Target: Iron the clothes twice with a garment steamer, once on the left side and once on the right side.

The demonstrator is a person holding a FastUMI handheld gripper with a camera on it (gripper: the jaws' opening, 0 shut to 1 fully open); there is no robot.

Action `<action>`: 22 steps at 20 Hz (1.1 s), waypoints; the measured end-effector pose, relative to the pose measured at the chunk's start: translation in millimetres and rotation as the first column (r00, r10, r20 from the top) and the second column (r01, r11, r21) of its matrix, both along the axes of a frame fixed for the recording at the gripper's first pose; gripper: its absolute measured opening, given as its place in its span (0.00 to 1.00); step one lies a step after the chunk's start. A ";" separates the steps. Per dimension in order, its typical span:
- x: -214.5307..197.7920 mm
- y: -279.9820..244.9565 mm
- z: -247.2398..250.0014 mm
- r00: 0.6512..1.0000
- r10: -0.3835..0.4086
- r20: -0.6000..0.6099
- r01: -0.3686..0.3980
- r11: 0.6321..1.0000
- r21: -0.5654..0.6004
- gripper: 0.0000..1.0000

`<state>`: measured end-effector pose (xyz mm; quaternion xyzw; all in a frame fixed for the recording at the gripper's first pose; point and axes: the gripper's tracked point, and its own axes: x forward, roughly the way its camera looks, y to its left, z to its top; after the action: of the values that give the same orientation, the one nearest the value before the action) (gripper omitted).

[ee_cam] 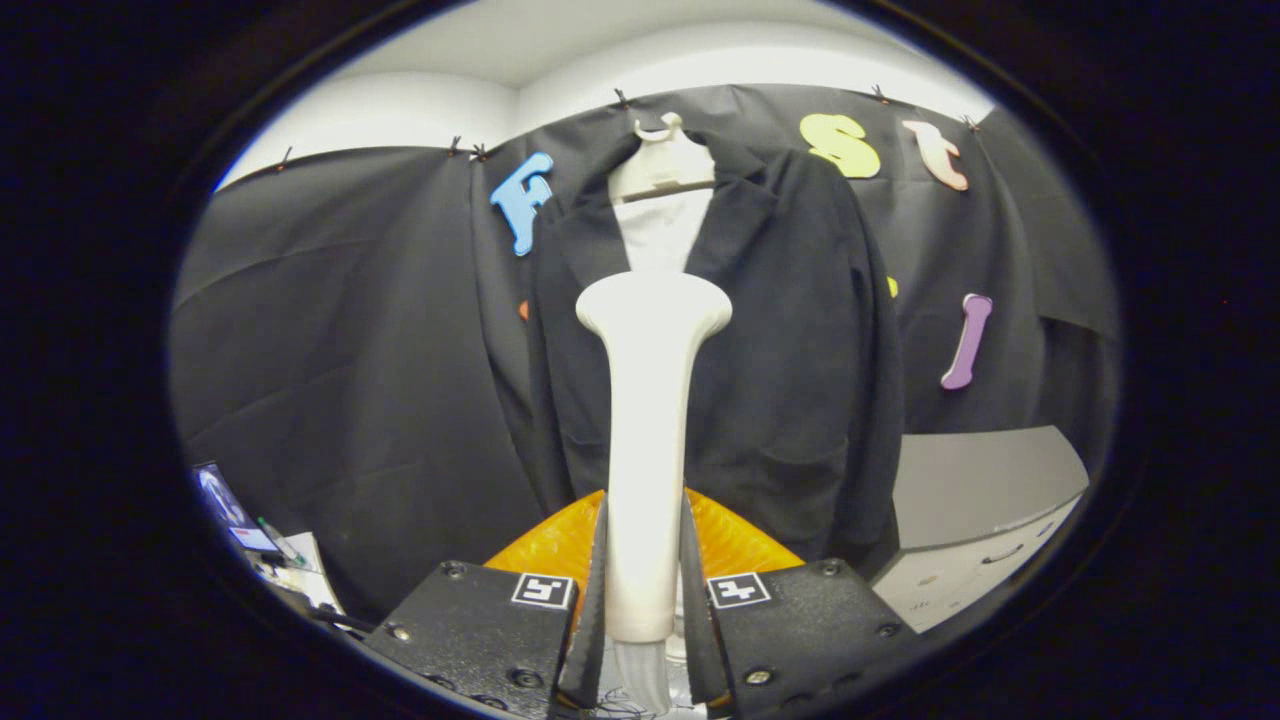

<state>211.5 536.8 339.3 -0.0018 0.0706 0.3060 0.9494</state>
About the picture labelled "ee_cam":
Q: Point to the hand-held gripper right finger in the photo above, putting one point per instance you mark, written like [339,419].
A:
[800,630]

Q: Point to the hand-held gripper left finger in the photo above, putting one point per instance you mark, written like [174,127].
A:
[480,640]

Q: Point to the black suit jacket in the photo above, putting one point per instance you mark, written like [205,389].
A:
[790,380]

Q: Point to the grey cabinet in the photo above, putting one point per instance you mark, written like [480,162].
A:
[980,490]

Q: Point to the green pen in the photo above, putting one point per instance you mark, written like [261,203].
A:
[275,535]

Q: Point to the black backdrop cloth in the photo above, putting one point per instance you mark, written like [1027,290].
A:
[350,350]

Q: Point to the white mannequin hanger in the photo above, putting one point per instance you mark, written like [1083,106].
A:
[665,165]

